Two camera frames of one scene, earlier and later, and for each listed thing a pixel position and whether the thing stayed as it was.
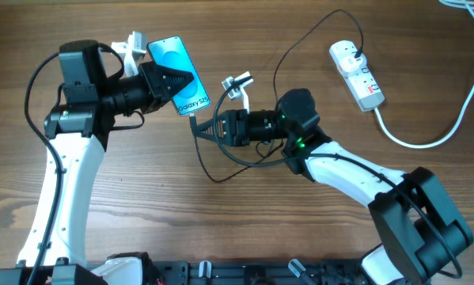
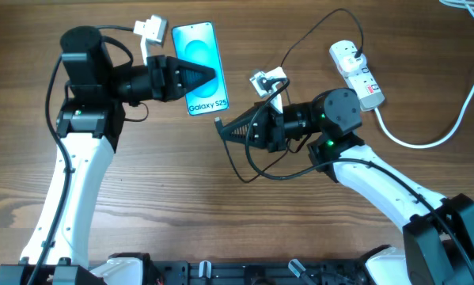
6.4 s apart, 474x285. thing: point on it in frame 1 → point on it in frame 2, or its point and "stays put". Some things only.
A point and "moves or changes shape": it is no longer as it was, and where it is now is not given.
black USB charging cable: [234, 176] → [358, 54]
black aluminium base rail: [345, 271] stays put
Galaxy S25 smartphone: [171, 52] moves or changes shape
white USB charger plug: [350, 64] stays put
